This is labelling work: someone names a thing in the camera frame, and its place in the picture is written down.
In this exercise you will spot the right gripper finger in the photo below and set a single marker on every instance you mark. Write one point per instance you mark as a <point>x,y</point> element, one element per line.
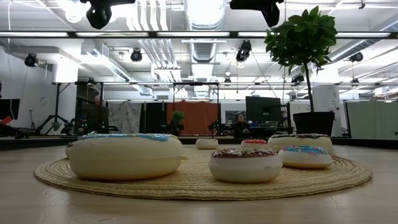
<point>245,3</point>

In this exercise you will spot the small red sprinkled donut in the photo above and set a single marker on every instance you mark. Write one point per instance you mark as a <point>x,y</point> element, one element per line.
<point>253,143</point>

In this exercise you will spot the small cream plain donut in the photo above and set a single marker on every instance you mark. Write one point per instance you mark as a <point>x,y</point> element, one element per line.
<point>206,144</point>

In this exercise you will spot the large chocolate frosted donut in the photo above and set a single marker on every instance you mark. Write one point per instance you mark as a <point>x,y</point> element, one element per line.
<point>298,141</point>

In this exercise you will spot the large blue frosted donut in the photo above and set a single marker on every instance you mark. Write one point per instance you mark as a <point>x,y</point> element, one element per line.
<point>124,158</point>

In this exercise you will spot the small blue frosted donut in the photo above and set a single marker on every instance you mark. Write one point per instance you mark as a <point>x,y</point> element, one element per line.
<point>306,160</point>

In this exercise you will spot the black ceiling spotlight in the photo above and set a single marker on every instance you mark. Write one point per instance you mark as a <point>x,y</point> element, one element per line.
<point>356,57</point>
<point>244,51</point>
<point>136,55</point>
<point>31,59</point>

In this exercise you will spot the black computer monitor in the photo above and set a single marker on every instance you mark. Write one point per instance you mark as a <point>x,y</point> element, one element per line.
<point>262,109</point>

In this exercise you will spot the grey patterned cloth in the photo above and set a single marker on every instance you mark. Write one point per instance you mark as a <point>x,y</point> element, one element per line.
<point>124,116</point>

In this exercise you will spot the person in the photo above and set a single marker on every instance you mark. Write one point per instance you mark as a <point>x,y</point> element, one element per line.
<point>241,127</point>
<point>99,116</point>

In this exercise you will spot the black tripod stand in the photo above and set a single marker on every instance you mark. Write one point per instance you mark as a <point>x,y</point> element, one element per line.
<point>56,102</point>

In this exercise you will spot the orange curtain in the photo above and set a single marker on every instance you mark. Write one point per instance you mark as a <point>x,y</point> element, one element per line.
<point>199,116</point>

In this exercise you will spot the white column with poster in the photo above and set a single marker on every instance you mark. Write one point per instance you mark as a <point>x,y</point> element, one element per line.
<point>329,99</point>

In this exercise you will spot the small green background plant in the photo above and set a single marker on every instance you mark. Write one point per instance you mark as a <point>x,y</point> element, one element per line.
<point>178,117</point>

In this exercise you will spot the green plant in black pot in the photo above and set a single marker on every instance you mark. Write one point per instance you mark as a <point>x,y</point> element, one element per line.
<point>312,123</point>

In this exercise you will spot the red and white object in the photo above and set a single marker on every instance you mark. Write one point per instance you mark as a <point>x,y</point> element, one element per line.
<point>5,120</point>

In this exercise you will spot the green partition panel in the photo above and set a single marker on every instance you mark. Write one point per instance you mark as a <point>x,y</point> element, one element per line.
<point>373,119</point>

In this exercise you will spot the round woven straw placemat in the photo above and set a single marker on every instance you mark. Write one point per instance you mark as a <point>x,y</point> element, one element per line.
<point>192,186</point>

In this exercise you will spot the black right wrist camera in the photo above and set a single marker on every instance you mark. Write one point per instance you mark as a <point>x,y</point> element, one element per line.
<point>271,15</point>

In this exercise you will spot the black overhead frame bar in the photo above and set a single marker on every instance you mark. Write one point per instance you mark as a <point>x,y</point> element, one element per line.
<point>233,34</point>

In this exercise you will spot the silver ventilation duct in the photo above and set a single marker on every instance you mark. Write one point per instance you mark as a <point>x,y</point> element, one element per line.
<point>203,49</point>

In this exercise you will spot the black wall screen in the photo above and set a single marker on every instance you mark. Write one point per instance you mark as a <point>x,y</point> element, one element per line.
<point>9,109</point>

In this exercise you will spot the black aluminium table frame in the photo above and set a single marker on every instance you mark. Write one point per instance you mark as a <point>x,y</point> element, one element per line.
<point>31,141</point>

